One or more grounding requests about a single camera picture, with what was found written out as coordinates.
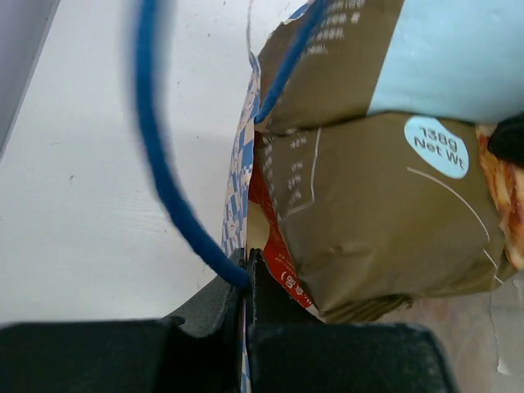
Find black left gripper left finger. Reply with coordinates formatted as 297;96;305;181
0;247;246;393

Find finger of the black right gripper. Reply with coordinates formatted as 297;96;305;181
488;113;524;162

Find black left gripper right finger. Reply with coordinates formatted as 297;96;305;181
246;249;459;392

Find blue cassava chips bag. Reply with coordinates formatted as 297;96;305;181
256;1;523;323

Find white paper bag blue handles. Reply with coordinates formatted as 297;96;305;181
133;1;523;392

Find red chips bag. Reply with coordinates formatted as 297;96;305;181
246;165;320;319

